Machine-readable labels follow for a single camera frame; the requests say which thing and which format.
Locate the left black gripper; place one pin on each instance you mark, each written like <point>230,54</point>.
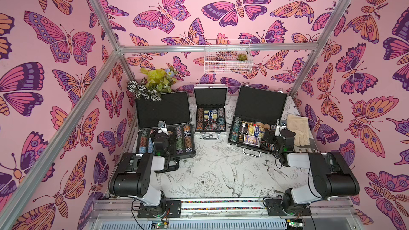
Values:
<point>171,139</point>

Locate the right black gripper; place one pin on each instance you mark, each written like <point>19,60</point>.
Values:
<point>279,137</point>

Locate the black aluminium poker case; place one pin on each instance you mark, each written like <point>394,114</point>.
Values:
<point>255,105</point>

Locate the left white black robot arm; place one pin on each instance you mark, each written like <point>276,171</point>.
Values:
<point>131,178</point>

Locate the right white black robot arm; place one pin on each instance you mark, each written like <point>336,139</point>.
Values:
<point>328,173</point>

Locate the large black poker case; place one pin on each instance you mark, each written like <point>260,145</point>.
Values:
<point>170,115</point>

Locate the small silver poker case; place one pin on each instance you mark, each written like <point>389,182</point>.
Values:
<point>210,112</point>

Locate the cream work glove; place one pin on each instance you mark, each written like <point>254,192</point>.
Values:
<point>300,126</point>

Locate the striped leaf plant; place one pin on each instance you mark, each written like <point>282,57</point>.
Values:
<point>141,92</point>

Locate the green artificial plant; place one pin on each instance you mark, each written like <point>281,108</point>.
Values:
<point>159,80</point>

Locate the small green succulent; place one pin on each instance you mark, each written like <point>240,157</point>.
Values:
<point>242,57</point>

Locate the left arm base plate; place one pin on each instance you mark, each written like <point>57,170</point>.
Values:
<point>169,209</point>

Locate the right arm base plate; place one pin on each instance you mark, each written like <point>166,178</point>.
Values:
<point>277,207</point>

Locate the aluminium front rail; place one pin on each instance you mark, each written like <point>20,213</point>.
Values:
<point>250,213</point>

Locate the white wire basket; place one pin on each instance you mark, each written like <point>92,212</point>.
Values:
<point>221,58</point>

